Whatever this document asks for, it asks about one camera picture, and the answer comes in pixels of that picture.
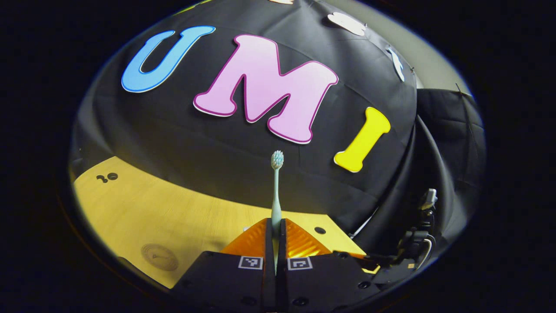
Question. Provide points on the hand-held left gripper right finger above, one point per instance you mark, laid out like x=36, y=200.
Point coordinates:
x=281, y=248

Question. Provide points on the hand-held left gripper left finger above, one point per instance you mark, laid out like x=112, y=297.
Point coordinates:
x=269, y=248

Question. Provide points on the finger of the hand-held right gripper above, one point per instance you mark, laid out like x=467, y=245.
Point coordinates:
x=378, y=261

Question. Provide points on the pale green toothbrush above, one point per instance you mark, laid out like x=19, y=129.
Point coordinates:
x=276, y=191

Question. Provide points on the wooden desktop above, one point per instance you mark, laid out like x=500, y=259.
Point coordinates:
x=173, y=217

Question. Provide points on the black backdrop cloth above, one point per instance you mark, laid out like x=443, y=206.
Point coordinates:
x=217, y=165

